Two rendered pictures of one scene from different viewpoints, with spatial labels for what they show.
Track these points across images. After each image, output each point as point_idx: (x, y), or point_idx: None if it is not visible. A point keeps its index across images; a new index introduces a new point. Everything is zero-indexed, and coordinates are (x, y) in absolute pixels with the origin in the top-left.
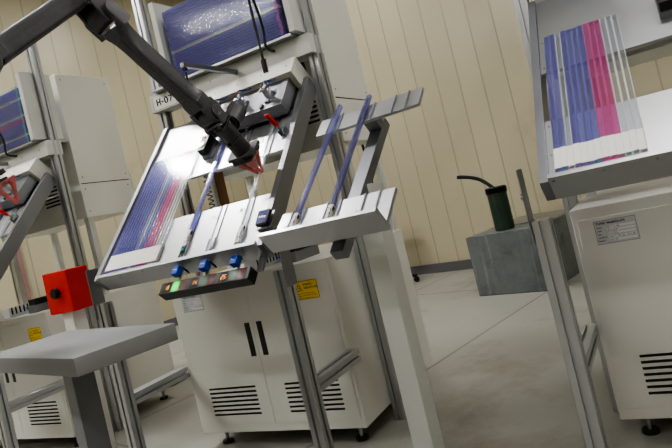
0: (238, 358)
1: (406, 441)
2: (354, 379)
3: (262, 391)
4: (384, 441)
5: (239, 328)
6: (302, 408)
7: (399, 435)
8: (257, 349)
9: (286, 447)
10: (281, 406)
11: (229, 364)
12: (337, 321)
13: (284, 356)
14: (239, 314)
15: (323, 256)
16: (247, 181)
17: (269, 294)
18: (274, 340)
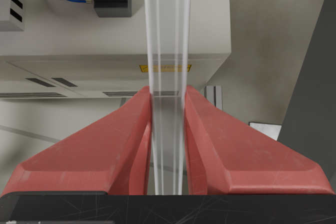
0: (22, 87)
1: (224, 89)
2: (199, 90)
3: (68, 93)
4: (202, 88)
5: (16, 79)
6: (124, 95)
7: (212, 77)
8: (57, 85)
9: (98, 98)
10: (95, 95)
11: (7, 88)
12: (205, 79)
13: (105, 87)
14: (11, 75)
15: (199, 12)
16: None
17: (80, 68)
18: (88, 83)
